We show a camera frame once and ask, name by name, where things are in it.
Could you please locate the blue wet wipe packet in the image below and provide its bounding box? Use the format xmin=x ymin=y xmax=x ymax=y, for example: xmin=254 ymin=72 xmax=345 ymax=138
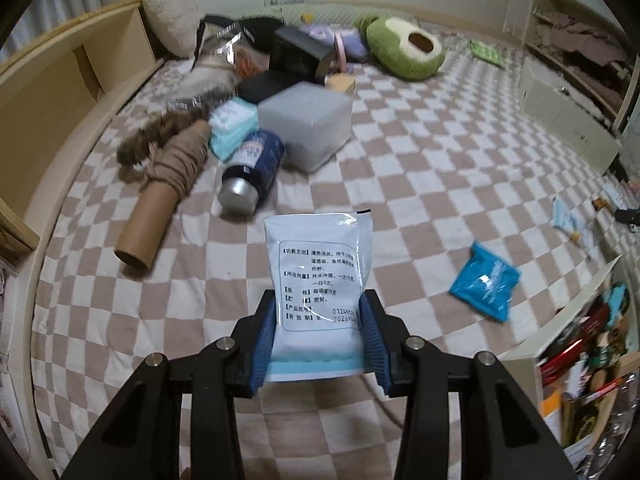
xmin=449 ymin=242 xmax=521 ymax=323

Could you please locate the white medicine sachet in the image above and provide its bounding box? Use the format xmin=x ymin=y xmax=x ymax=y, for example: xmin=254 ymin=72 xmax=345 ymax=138
xmin=264 ymin=210 xmax=373 ymax=382

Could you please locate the teal tissue pack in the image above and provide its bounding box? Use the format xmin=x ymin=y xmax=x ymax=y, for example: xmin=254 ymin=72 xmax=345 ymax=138
xmin=208 ymin=98 xmax=258 ymax=162

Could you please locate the brown cardboard tube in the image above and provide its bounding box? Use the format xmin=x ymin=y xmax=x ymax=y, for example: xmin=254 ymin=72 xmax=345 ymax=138
xmin=114 ymin=119 xmax=212 ymax=272

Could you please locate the white shoes storage box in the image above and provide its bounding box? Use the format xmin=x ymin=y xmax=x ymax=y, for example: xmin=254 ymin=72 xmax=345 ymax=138
xmin=518 ymin=58 xmax=620 ymax=174

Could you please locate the green patterned packet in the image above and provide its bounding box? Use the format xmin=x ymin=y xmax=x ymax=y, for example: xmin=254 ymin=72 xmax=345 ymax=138
xmin=469 ymin=40 xmax=506 ymax=68

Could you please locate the brown fur scarf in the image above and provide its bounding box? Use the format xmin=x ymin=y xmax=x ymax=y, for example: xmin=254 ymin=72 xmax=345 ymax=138
xmin=116 ymin=87 xmax=234 ymax=167

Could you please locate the white blue torn sachet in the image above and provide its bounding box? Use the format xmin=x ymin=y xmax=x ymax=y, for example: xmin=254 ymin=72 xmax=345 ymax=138
xmin=551 ymin=196 xmax=596 ymax=258

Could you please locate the black box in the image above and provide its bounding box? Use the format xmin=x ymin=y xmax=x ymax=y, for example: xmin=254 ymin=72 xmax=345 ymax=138
xmin=269 ymin=26 xmax=336 ymax=84

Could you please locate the white clutter storage box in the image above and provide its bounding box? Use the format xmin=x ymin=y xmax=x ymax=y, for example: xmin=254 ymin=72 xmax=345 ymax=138
xmin=502 ymin=256 xmax=639 ymax=479

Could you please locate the green avocado plush toy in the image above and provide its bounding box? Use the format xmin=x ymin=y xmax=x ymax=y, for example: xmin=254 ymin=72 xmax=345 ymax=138
xmin=357 ymin=15 xmax=446 ymax=81

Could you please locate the white fluffy pillow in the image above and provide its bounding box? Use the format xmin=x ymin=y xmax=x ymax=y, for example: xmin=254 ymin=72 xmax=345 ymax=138
xmin=142 ymin=0 xmax=204 ymax=58

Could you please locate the dark blue steel bottle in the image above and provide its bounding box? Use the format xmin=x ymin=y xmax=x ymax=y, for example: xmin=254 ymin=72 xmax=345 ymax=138
xmin=218 ymin=129 xmax=284 ymax=217

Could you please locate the translucent plastic container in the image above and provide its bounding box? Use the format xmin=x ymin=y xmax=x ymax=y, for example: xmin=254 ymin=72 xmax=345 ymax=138
xmin=257 ymin=82 xmax=352 ymax=174

